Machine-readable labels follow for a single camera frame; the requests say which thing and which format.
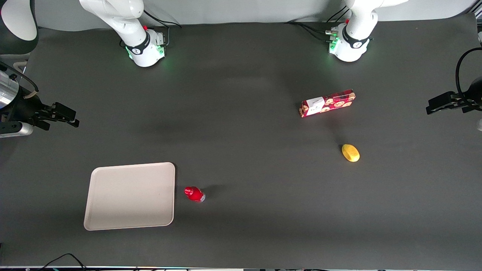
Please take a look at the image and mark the black cable at table edge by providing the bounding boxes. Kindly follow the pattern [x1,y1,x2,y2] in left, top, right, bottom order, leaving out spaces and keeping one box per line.
[38,253,88,271]

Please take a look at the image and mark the black cables at right base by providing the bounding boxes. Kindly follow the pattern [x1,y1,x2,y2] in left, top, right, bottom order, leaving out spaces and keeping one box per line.
[142,9,182,48]

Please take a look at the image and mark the red cookie box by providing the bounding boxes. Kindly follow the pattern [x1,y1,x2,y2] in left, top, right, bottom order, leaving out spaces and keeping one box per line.
[299,89,356,118]

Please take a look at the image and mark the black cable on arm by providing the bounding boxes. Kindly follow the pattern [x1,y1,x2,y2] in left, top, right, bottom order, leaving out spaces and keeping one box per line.
[0,62,39,99]
[455,48,482,99]

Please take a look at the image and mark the black cables at left base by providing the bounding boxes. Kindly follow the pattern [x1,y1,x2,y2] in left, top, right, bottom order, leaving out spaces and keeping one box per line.
[285,5,351,43]

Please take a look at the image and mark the red coke bottle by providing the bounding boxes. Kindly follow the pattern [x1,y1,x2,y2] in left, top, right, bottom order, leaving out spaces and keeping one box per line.
[184,186,206,203]

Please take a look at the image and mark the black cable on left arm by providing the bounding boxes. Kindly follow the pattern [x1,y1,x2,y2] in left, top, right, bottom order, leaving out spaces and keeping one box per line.
[455,48,482,99]

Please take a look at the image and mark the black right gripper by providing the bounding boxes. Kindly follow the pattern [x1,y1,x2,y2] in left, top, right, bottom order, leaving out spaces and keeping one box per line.
[11,93,80,131]

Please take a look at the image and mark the dark grey table mat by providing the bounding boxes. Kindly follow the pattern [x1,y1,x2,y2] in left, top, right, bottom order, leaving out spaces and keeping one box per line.
[0,13,482,268]

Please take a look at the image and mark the yellow lemon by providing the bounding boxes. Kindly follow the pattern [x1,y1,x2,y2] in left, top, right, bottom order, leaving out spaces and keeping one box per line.
[342,144,360,163]

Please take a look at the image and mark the black cables at base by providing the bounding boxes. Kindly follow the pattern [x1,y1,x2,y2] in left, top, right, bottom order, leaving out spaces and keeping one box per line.
[142,9,182,48]
[285,5,351,43]

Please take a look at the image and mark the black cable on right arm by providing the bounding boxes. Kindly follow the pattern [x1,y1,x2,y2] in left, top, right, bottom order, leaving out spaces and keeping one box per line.
[0,62,39,99]

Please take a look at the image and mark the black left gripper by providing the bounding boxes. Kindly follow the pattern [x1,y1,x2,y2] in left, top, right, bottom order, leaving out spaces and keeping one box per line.
[426,77,482,115]

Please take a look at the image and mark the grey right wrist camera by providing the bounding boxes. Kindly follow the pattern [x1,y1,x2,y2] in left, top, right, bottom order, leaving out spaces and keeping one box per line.
[0,122,34,139]

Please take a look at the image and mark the beige plastic tray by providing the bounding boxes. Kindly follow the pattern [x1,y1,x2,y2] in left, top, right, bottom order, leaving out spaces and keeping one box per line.
[83,162,176,231]

